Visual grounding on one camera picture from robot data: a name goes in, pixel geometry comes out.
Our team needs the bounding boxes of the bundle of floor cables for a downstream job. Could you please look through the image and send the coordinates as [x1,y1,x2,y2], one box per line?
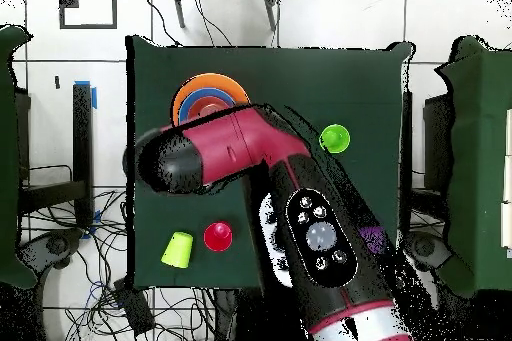
[17,186,219,341]

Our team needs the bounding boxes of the black metal bar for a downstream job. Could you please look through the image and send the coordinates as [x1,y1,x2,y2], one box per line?
[401,90,413,234]

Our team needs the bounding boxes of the blue plastic bowl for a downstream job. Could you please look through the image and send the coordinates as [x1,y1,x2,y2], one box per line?
[178,87,238,125]

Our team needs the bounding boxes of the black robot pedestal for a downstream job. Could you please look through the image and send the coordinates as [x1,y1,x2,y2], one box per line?
[211,287,265,341]

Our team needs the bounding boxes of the white boxes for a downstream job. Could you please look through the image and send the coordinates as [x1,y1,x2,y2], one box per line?
[499,107,512,250]

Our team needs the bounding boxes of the large orange plastic bowl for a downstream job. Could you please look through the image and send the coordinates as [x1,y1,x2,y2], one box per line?
[171,72,252,127]

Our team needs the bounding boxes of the blue tape strip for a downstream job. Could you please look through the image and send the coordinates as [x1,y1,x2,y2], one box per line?
[74,79,99,111]

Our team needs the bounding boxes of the lime green plastic cup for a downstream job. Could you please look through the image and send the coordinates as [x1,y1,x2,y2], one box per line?
[160,230,194,270]

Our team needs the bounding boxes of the green cloth side table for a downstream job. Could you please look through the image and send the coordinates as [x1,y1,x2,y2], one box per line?
[434,35,512,299]
[0,23,38,291]

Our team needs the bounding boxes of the dark green tablecloth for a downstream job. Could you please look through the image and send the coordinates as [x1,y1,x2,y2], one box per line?
[125,34,413,292]

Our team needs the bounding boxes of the black power strip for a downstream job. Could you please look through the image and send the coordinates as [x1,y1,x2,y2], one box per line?
[112,277,156,337]

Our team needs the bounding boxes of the black metal stand frame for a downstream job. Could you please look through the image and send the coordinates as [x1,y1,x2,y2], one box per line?
[17,83,94,227]

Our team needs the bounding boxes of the small red plastic bowl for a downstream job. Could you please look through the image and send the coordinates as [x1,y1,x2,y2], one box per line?
[186,95,232,119]

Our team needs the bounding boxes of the red plastic cup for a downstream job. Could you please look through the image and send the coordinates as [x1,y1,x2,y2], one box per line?
[202,220,234,253]

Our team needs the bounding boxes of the purple plastic cup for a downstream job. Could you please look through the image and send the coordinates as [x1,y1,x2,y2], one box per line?
[357,225,388,255]

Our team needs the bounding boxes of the black rounded stand foot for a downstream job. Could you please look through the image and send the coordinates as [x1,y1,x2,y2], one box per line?
[402,229,455,274]
[17,227,84,272]

